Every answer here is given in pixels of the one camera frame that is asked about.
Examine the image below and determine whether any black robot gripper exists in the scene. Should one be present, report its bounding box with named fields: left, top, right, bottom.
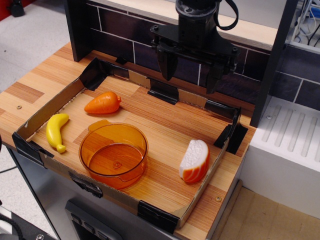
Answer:
left=150, top=0, right=240, bottom=94

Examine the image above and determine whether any orange plastic toy carrot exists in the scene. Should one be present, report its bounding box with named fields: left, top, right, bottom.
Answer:
left=84, top=91, right=122, bottom=114

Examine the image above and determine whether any transparent orange plastic pot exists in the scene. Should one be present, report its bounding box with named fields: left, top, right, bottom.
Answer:
left=79, top=120, right=149, bottom=190

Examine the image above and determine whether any taped cardboard fence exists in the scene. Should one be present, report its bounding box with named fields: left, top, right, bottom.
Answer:
left=12, top=58, right=252, bottom=240

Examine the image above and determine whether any light wooden shelf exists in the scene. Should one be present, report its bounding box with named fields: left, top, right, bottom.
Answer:
left=99, top=0, right=277, bottom=50

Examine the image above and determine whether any white orange toy sushi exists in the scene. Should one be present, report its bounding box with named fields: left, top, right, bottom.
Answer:
left=179, top=139, right=210, bottom=183

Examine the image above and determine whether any white toy sink drainboard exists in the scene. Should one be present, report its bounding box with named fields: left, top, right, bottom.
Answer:
left=240, top=97, right=320, bottom=218

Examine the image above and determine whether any yellow plastic toy banana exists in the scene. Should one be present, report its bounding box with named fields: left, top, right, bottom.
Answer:
left=46, top=113, right=69, bottom=154

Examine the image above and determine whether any black toy oven front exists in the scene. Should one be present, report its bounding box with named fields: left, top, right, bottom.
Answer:
left=64, top=198, right=131, bottom=240

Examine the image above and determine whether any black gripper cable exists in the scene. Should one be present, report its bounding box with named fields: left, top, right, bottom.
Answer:
left=214, top=0, right=239, bottom=31

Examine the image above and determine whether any dark grey right post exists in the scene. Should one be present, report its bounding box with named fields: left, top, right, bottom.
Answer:
left=250, top=0, right=298, bottom=128

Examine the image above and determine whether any dark grey post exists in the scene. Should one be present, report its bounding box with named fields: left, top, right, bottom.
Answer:
left=63, top=0, right=93, bottom=62
left=250, top=0, right=298, bottom=128

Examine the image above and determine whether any dark grey left post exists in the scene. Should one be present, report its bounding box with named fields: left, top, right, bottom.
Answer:
left=63, top=0, right=93, bottom=62

